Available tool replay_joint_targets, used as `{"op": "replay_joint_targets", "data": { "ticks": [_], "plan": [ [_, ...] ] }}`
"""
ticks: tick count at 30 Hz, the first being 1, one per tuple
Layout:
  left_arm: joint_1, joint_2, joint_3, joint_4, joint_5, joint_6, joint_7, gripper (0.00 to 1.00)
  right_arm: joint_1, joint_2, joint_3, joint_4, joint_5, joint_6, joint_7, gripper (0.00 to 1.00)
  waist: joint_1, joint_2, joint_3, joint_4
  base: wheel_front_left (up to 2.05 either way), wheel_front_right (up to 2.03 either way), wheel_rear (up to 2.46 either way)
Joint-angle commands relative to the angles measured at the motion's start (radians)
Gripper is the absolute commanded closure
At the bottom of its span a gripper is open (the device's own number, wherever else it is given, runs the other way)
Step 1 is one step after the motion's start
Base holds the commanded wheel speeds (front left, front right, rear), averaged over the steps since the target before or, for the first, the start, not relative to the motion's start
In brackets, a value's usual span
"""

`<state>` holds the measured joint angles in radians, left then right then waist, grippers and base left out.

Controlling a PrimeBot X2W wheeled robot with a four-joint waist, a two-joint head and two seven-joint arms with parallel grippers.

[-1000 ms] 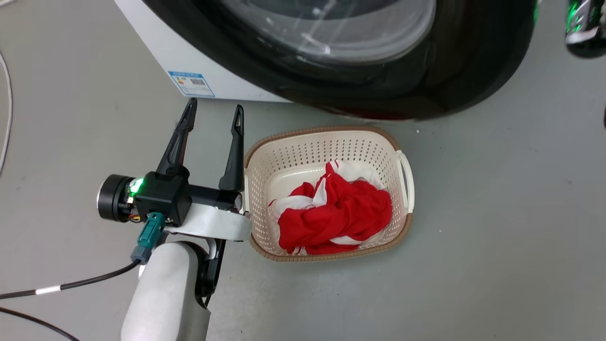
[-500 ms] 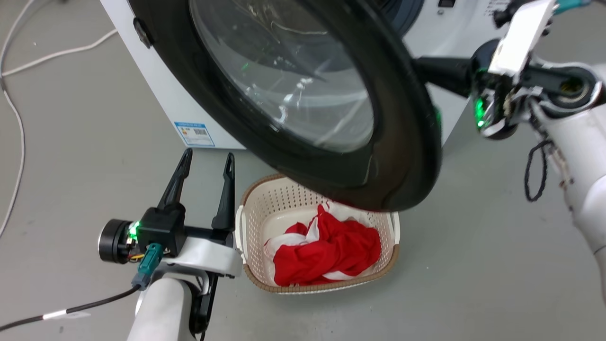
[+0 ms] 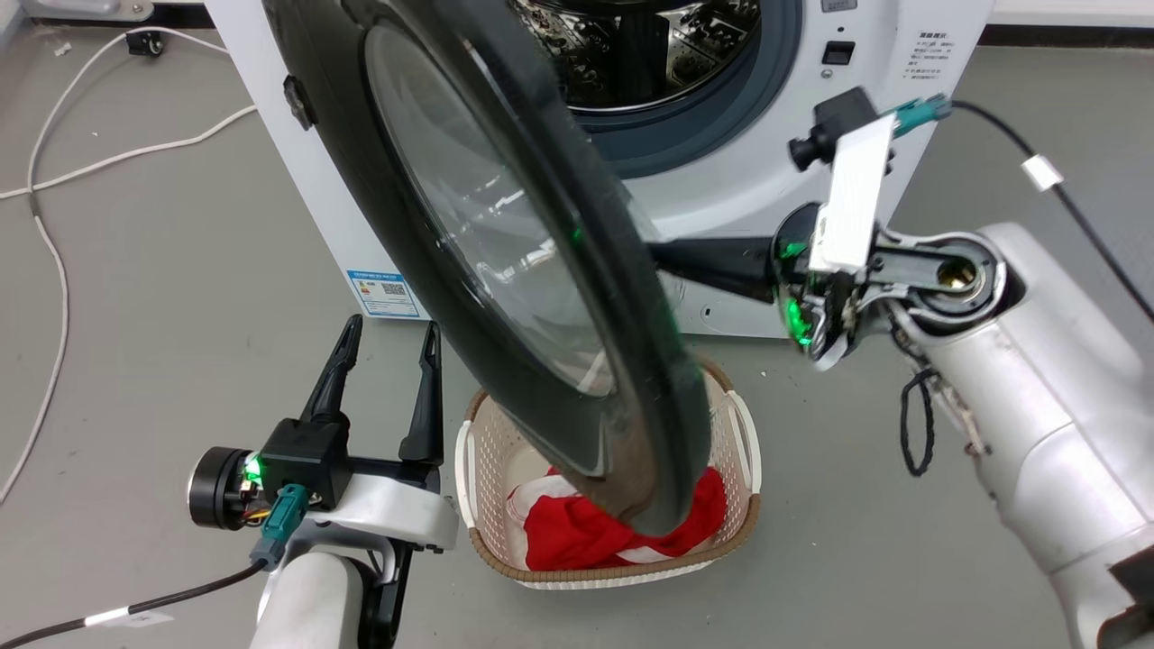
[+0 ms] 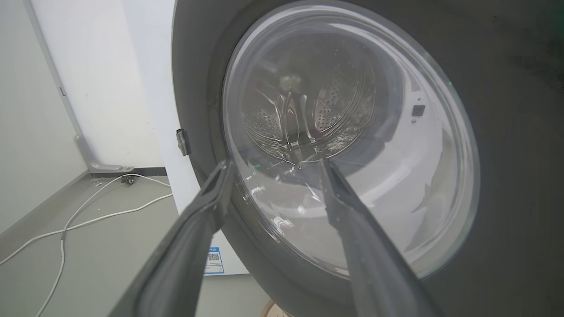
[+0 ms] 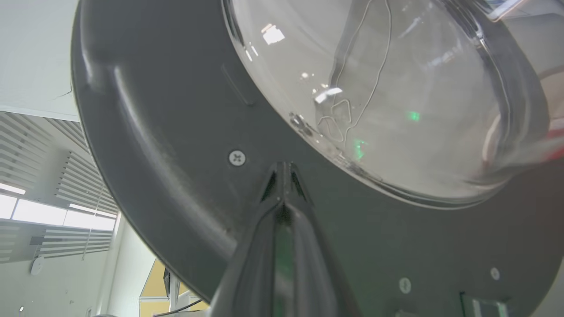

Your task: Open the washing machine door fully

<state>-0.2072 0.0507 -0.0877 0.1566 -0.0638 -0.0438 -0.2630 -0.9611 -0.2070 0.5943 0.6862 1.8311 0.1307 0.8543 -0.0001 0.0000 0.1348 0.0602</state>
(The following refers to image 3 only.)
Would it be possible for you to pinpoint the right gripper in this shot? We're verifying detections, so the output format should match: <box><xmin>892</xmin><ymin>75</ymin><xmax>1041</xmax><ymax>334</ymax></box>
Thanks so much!
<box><xmin>647</xmin><ymin>202</ymin><xmax>904</xmax><ymax>372</ymax></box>

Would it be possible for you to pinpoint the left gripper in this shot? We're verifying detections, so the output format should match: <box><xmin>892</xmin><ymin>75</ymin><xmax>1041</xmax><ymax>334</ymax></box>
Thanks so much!
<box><xmin>187</xmin><ymin>315</ymin><xmax>459</xmax><ymax>553</ymax></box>

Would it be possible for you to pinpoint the black round glass washer door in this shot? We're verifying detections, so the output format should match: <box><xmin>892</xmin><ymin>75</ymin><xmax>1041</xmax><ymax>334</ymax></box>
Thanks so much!
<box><xmin>261</xmin><ymin>0</ymin><xmax>713</xmax><ymax>539</ymax></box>

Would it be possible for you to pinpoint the white front-load washing machine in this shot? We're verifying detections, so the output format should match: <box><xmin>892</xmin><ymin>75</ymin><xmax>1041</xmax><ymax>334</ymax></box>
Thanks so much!
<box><xmin>203</xmin><ymin>0</ymin><xmax>994</xmax><ymax>341</ymax></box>

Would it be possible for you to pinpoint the grey rubber door gasket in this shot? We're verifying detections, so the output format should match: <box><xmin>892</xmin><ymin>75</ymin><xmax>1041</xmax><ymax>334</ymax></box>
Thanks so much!
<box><xmin>573</xmin><ymin>0</ymin><xmax>804</xmax><ymax>179</ymax></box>

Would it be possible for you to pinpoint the steel washing machine drum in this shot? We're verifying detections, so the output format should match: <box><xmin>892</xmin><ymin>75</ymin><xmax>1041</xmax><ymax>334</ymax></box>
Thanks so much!
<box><xmin>512</xmin><ymin>0</ymin><xmax>764</xmax><ymax>114</ymax></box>

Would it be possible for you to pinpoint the blue energy label sticker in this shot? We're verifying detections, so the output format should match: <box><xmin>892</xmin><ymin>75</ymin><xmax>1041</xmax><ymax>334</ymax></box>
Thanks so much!
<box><xmin>346</xmin><ymin>269</ymin><xmax>423</xmax><ymax>320</ymax></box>

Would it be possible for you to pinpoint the white woven plastic laundry basket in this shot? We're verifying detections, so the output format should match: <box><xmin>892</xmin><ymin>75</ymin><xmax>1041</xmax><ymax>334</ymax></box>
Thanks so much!
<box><xmin>453</xmin><ymin>356</ymin><xmax>764</xmax><ymax>591</ymax></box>

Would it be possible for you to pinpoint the red and white garment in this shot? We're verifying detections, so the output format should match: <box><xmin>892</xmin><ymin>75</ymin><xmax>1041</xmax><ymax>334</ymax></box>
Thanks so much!
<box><xmin>505</xmin><ymin>464</ymin><xmax>729</xmax><ymax>572</ymax></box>

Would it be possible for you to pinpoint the printed instruction label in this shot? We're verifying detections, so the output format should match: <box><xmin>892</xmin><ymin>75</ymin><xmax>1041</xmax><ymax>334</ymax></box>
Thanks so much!
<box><xmin>908</xmin><ymin>30</ymin><xmax>949</xmax><ymax>84</ymax></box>

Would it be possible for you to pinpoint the grey metal equipment base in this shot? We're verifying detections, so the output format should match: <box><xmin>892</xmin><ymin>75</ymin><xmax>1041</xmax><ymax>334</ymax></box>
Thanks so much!
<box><xmin>20</xmin><ymin>0</ymin><xmax>155</xmax><ymax>23</ymax></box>

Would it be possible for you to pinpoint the white right camera bracket plate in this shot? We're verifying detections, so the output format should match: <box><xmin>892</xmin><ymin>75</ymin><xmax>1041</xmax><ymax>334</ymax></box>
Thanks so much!
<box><xmin>808</xmin><ymin>113</ymin><xmax>898</xmax><ymax>275</ymax></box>

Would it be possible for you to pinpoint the teal left cable connector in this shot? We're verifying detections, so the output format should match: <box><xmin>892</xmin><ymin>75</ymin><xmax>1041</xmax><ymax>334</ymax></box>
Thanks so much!
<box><xmin>251</xmin><ymin>484</ymin><xmax>311</xmax><ymax>570</ymax></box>

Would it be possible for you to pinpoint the teal cable connector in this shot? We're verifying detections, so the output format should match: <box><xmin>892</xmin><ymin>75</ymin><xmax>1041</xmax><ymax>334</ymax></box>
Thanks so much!
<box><xmin>891</xmin><ymin>93</ymin><xmax>954</xmax><ymax>139</ymax></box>
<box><xmin>251</xmin><ymin>484</ymin><xmax>311</xmax><ymax>570</ymax></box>

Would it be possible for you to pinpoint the black looped thin cable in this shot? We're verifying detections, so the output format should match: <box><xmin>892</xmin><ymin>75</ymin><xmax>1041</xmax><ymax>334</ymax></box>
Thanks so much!
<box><xmin>898</xmin><ymin>364</ymin><xmax>939</xmax><ymax>479</ymax></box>

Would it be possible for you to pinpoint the teal right cable connector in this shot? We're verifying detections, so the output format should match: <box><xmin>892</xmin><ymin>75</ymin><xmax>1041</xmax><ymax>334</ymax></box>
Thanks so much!
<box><xmin>891</xmin><ymin>93</ymin><xmax>954</xmax><ymax>139</ymax></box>

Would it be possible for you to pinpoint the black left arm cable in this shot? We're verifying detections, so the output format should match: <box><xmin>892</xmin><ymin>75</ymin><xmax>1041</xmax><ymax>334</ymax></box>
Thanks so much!
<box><xmin>0</xmin><ymin>559</ymin><xmax>271</xmax><ymax>649</ymax></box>

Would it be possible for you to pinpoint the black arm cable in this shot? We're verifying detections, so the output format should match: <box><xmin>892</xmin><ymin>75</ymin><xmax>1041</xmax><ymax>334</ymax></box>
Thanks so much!
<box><xmin>948</xmin><ymin>99</ymin><xmax>1154</xmax><ymax>323</ymax></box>
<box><xmin>0</xmin><ymin>559</ymin><xmax>271</xmax><ymax>649</ymax></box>

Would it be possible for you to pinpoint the short white floor cable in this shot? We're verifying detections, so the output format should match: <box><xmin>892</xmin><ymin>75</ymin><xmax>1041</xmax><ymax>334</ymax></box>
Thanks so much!
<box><xmin>0</xmin><ymin>105</ymin><xmax>259</xmax><ymax>200</ymax></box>

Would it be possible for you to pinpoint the long white floor cable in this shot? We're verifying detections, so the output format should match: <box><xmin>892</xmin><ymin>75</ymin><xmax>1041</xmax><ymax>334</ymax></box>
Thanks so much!
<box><xmin>0</xmin><ymin>27</ymin><xmax>232</xmax><ymax>505</ymax></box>

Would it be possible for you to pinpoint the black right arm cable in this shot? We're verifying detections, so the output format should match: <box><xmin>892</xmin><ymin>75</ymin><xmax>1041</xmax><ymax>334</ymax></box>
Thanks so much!
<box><xmin>948</xmin><ymin>99</ymin><xmax>1154</xmax><ymax>323</ymax></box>

